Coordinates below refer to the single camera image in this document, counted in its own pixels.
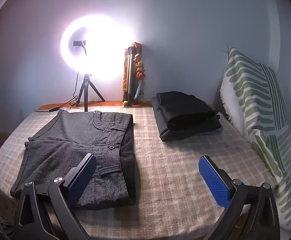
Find black tripod stand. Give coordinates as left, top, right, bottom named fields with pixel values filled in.
left=76, top=73, right=106, bottom=112

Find hanging colourful ornament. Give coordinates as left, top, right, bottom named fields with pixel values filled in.
left=132, top=42, right=146, bottom=100

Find grey checked short pants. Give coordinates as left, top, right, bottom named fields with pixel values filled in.
left=10, top=109, right=136, bottom=208

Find black power cable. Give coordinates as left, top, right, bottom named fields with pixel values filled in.
left=37, top=70, right=82, bottom=112

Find beige checked bed sheet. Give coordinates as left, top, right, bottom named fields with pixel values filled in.
left=0, top=104, right=277, bottom=240

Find green leaf pattern cushion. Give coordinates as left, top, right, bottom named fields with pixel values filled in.
left=219, top=46, right=291, bottom=233

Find stack of folded dark clothes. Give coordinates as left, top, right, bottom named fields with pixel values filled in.
left=152, top=91, right=223, bottom=142

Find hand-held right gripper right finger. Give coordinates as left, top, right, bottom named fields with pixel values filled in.
left=198, top=155, right=280, bottom=240

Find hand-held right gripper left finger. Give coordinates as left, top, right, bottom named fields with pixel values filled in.
left=14, top=153, right=98, bottom=240

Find folded grey tripod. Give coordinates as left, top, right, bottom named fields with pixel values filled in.
left=123, top=46, right=139, bottom=103

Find white ring light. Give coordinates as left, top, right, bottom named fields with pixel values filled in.
left=60, top=15, right=136, bottom=82

